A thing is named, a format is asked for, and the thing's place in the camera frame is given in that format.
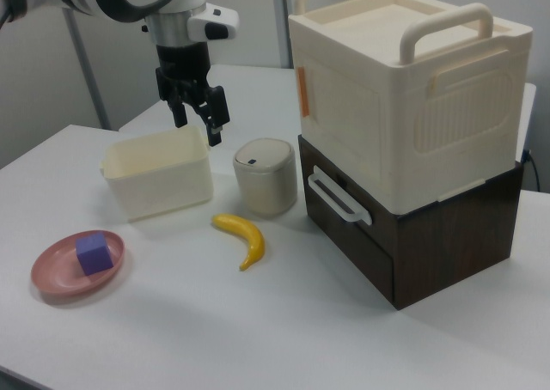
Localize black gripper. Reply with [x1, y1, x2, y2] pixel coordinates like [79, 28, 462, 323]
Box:
[154, 40, 232, 148]

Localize dark wood drawer white handle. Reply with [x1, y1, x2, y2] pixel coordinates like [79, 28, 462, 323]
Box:
[297, 135, 397, 263]

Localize dark wood drawer cabinet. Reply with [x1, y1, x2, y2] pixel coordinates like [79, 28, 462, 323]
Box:
[296, 134, 527, 311]

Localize cream plastic open bin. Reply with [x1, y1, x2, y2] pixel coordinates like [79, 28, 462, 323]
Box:
[99, 125, 215, 224]

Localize small beige trash can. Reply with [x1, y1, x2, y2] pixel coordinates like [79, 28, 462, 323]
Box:
[232, 137, 299, 217]

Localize orange tape strip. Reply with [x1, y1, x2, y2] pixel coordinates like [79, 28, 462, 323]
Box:
[296, 66, 313, 119]

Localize grey metal pole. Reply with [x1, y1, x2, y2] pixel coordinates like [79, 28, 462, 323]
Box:
[63, 9, 113, 131]

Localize yellow banana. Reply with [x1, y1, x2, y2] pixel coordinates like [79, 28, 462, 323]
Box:
[211, 212, 266, 273]

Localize purple cube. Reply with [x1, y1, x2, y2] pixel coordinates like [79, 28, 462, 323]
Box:
[75, 231, 115, 277]

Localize pink plate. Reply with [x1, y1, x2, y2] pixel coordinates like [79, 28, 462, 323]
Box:
[30, 229, 126, 297]

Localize cream storage box with handles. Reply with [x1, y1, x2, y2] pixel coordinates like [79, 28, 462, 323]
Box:
[286, 0, 535, 216]

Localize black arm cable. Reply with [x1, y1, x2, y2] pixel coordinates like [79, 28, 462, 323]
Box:
[0, 0, 44, 33]

